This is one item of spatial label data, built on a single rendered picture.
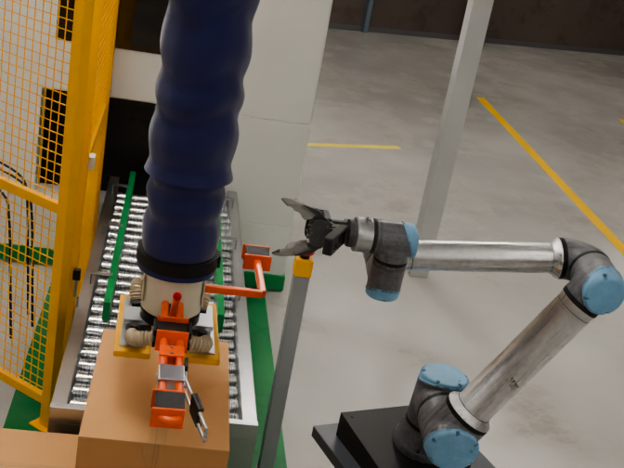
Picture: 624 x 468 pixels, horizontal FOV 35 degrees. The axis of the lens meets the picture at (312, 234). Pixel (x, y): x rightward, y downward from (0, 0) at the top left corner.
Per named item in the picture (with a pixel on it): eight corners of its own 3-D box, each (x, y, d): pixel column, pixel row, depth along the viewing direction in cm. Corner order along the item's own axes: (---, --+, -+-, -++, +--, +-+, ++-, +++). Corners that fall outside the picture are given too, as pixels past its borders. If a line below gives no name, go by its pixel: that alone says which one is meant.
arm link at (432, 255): (602, 231, 277) (362, 225, 273) (616, 252, 266) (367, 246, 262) (594, 267, 282) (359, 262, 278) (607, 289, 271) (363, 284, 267)
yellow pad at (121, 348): (120, 299, 296) (121, 284, 294) (153, 303, 298) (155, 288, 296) (112, 357, 265) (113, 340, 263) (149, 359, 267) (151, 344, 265)
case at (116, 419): (92, 434, 328) (103, 328, 313) (212, 445, 333) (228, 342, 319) (65, 557, 272) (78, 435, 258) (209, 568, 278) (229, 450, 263)
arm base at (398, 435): (432, 421, 318) (440, 396, 313) (463, 460, 303) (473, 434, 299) (382, 427, 309) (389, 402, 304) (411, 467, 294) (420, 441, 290)
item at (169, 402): (150, 406, 228) (152, 387, 226) (182, 409, 229) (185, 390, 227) (149, 426, 220) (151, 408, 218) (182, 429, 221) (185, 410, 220)
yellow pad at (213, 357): (183, 305, 300) (185, 291, 298) (215, 309, 301) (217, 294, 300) (183, 363, 269) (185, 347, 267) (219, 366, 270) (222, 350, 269)
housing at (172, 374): (155, 379, 240) (157, 362, 238) (183, 381, 241) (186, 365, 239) (154, 394, 233) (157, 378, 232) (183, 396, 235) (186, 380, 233)
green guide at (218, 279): (212, 195, 552) (214, 180, 548) (230, 198, 553) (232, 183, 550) (214, 331, 405) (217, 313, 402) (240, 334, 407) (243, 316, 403)
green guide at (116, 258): (115, 183, 543) (116, 168, 540) (134, 186, 545) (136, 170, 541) (82, 318, 396) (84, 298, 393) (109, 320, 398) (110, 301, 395)
